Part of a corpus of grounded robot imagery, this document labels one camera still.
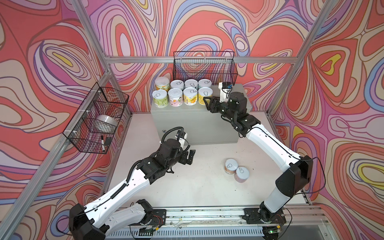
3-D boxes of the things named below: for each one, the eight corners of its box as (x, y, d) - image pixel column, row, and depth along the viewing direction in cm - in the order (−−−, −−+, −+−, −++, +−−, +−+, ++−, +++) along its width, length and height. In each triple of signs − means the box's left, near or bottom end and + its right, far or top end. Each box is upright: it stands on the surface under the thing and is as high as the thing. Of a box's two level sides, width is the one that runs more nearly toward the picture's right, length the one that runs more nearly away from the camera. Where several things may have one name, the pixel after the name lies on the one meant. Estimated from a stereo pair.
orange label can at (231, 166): (224, 174, 89) (226, 170, 85) (223, 162, 94) (224, 158, 90) (237, 174, 89) (239, 170, 85) (234, 162, 94) (237, 158, 90)
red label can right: (235, 183, 86) (237, 179, 82) (232, 170, 91) (234, 166, 87) (247, 183, 86) (250, 179, 82) (244, 170, 91) (247, 166, 87)
